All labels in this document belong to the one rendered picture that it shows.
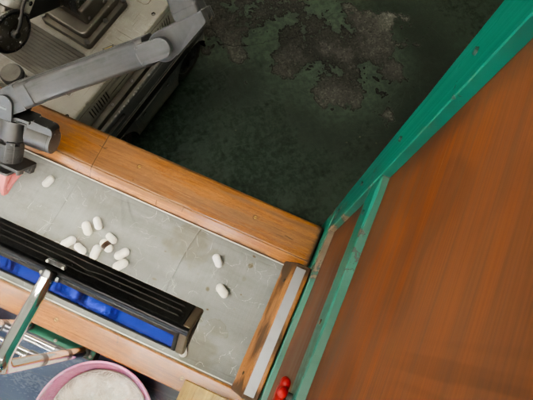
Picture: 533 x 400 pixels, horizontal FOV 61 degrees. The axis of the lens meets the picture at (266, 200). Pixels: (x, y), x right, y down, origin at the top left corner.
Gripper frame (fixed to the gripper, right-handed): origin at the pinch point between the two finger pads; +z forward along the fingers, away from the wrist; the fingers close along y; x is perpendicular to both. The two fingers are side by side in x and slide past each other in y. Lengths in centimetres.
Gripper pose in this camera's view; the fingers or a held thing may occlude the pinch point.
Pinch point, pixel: (5, 191)
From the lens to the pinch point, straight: 127.5
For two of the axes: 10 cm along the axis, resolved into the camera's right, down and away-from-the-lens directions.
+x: 2.2, -3.6, 9.1
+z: -3.4, 8.4, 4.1
